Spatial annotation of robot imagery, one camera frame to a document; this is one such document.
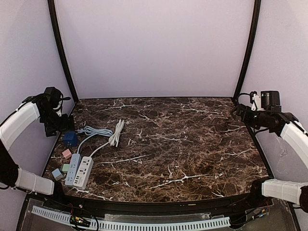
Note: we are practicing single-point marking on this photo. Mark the left black frame post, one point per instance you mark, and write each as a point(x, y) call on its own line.
point(60, 49)

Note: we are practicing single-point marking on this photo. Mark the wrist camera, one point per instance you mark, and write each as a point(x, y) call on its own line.
point(53, 94)
point(270, 98)

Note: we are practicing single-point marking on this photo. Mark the black front rail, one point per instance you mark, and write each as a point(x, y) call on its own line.
point(233, 205)

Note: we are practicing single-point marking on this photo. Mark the black frame post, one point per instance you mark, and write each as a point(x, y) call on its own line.
point(249, 47)
point(60, 49)

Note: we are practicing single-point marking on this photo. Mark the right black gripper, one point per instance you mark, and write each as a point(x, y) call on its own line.
point(243, 112)

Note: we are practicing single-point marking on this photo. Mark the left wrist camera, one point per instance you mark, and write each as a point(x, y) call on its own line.
point(53, 94)

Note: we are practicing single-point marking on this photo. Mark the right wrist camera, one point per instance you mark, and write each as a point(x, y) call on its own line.
point(270, 98)

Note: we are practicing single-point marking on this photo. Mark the white power strip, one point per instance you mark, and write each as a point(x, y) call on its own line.
point(83, 173)

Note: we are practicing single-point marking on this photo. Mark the pink cube charger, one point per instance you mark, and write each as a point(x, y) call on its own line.
point(67, 154)

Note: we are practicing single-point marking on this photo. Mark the light blue cube charger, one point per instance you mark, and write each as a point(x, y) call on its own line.
point(57, 174)

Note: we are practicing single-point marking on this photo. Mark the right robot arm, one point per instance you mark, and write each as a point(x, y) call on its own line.
point(287, 127)

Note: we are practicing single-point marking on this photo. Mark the white slotted cable duct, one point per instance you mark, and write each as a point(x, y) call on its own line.
point(102, 225)

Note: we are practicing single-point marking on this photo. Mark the dark blue cube plug adapter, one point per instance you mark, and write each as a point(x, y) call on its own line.
point(70, 139)

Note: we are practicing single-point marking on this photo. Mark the light blue power strip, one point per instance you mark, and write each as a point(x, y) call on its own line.
point(73, 168)

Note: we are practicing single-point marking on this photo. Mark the right black frame post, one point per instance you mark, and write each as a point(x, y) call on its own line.
point(249, 47)

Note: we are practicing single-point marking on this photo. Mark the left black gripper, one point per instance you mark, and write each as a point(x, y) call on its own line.
point(61, 124)

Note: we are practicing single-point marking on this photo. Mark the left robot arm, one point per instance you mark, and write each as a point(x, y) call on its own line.
point(11, 175)

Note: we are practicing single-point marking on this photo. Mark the green cube charger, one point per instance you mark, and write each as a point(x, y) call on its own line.
point(65, 168)

